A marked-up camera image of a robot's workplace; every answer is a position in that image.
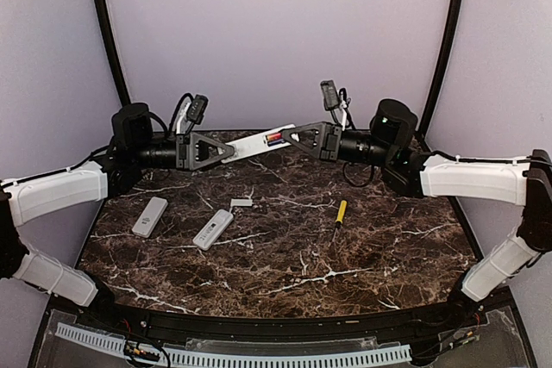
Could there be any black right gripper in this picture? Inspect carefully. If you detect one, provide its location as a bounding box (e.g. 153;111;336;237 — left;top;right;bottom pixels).
282;121;396;167

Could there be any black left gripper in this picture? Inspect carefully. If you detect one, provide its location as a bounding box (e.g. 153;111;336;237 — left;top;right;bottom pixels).
132;131;237;172

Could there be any white button remote control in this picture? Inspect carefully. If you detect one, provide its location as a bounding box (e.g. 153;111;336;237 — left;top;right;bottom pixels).
221;123;296;164

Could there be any grey battery cover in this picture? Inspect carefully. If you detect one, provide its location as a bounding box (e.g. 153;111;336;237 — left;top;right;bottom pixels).
230;198;254;207

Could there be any yellow handled screwdriver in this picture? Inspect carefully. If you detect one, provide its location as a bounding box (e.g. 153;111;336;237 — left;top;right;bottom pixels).
330;200;348;246

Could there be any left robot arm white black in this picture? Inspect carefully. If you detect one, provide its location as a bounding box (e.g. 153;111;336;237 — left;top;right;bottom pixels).
1;96;235;330

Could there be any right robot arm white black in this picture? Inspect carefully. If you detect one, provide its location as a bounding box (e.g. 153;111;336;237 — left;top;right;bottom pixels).
281;99;551;328

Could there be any plain white slim remote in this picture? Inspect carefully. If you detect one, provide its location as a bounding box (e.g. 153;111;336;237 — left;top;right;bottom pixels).
131;197;168;238

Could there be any white remote with barcode label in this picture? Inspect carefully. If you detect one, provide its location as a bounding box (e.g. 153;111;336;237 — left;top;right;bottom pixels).
192;209;234;251

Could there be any red blue battery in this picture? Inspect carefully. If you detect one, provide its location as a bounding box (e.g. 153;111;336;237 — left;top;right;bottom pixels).
265;132;285;147

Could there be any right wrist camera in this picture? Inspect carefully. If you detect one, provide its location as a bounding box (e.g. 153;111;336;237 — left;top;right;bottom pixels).
320;80;341;111

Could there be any white slotted cable duct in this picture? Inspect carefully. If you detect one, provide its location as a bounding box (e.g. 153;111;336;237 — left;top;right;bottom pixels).
54;322;411;368

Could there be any left black frame post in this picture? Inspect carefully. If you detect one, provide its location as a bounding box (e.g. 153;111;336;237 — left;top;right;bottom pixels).
93;0;131;107

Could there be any black frame post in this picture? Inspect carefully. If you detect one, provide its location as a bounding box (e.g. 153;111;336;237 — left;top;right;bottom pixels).
417;0;462;141
93;0;131;107

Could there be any right black frame post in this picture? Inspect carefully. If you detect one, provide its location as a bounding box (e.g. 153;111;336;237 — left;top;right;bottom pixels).
417;0;462;141

